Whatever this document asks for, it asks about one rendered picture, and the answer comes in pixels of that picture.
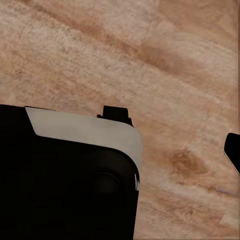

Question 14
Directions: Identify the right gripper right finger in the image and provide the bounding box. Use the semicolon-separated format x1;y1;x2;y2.
224;133;240;173

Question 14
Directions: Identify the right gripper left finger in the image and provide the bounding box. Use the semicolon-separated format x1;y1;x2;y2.
0;133;26;193

